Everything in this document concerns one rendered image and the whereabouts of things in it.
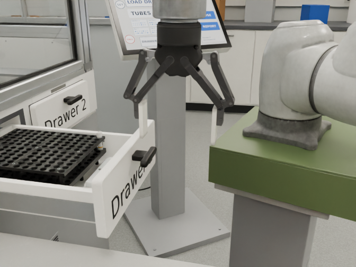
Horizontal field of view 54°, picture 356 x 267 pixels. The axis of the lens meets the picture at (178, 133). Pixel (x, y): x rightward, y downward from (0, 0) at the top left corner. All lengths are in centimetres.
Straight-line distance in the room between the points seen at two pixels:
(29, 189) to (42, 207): 4
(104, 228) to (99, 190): 7
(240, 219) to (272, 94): 36
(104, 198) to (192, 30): 30
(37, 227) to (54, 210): 43
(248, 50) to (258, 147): 276
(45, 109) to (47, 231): 36
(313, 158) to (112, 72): 183
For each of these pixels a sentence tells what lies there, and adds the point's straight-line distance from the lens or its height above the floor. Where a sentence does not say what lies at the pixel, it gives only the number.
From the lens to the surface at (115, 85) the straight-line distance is 246.
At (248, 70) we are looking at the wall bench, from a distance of 359.
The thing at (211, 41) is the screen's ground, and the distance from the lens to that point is 163.
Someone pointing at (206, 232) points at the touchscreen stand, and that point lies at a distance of 189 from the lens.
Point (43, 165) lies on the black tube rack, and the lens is 69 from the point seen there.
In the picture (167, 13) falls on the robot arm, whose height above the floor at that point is 116.
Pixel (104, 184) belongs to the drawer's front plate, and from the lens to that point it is 56.
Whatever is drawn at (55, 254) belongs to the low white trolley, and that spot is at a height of 76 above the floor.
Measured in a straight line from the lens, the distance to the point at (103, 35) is 242.
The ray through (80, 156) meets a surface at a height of 90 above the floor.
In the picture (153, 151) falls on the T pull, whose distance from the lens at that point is 67.
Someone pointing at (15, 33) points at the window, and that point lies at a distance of 95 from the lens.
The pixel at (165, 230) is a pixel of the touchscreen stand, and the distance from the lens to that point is 190.
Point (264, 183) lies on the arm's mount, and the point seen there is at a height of 80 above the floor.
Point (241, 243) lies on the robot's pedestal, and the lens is 104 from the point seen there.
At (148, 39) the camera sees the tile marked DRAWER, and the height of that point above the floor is 101.
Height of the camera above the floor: 120
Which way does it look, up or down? 22 degrees down
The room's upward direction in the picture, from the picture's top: straight up
